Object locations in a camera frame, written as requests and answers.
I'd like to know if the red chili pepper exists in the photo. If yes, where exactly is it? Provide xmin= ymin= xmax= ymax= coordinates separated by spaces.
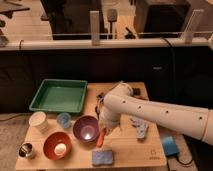
xmin=96 ymin=129 xmax=106 ymax=148

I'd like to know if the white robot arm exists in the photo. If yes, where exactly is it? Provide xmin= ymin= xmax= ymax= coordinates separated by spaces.
xmin=99 ymin=83 xmax=213 ymax=145

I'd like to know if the white egg in bowl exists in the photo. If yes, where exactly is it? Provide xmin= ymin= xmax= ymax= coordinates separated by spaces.
xmin=54 ymin=143 xmax=66 ymax=155

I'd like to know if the red bowl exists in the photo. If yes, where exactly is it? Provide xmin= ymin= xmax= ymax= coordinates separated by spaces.
xmin=43 ymin=132 xmax=72 ymax=160

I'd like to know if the black rectangular block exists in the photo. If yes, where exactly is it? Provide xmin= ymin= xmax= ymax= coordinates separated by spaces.
xmin=133 ymin=88 xmax=140 ymax=95

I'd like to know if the blue box on floor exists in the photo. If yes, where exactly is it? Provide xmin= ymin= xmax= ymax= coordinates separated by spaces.
xmin=161 ymin=136 xmax=179 ymax=157

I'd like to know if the black dish brush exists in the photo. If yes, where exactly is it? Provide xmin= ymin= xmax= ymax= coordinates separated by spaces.
xmin=95 ymin=92 xmax=106 ymax=119

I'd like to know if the green plastic tray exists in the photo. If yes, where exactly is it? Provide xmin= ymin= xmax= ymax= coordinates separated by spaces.
xmin=29 ymin=79 xmax=87 ymax=115

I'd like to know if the white paper cup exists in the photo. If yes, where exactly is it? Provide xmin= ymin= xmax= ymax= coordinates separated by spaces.
xmin=29 ymin=111 xmax=48 ymax=133

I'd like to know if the blue sponge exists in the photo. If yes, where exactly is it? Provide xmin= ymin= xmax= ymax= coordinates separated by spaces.
xmin=92 ymin=150 xmax=114 ymax=166

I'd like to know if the purple bowl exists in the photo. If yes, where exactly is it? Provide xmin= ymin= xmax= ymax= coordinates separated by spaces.
xmin=73 ymin=115 xmax=99 ymax=142

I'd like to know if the small metal cup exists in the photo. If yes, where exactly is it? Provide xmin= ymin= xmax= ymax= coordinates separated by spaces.
xmin=18 ymin=143 xmax=36 ymax=159

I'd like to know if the blue crumpled cloth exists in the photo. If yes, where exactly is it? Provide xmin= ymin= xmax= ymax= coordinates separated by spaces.
xmin=130 ymin=117 xmax=149 ymax=140

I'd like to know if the blue plastic cup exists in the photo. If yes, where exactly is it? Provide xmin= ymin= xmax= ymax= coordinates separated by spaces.
xmin=57 ymin=113 xmax=71 ymax=129

